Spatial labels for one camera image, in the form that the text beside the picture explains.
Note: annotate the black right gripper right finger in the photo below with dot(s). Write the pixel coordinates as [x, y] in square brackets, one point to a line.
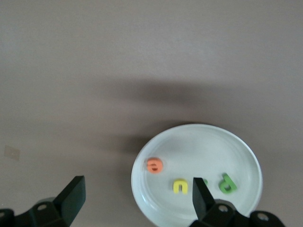
[203, 205]

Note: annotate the orange foam letter e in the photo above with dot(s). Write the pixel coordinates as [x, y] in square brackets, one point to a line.
[148, 165]

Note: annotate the green foam letter l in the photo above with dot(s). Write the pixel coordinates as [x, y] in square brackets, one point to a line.
[205, 181]

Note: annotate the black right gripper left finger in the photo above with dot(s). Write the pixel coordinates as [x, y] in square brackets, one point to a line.
[69, 201]

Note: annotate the beige brown plate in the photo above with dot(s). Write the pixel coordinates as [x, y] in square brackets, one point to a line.
[201, 151]

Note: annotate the yellow foam letter u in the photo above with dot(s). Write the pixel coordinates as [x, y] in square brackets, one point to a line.
[176, 186]

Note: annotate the green foam letter d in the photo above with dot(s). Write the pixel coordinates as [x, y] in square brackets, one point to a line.
[229, 180]

